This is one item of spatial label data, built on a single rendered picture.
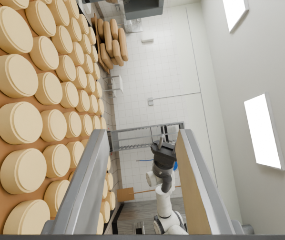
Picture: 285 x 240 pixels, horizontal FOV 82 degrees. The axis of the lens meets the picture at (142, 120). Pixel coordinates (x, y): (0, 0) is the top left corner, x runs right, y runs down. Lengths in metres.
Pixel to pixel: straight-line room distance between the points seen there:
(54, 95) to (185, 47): 5.07
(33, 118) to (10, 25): 0.11
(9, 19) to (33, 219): 0.23
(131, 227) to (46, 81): 3.76
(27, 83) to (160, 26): 5.38
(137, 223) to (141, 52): 4.29
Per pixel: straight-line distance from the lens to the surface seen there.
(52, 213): 0.29
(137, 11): 0.80
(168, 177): 0.73
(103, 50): 4.23
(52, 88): 0.29
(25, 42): 0.27
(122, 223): 3.93
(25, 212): 0.24
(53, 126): 0.27
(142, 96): 4.65
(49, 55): 0.31
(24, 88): 0.24
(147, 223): 3.87
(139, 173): 4.60
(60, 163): 0.28
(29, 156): 0.23
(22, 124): 0.23
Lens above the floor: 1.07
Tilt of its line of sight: 3 degrees down
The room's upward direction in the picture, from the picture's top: 82 degrees clockwise
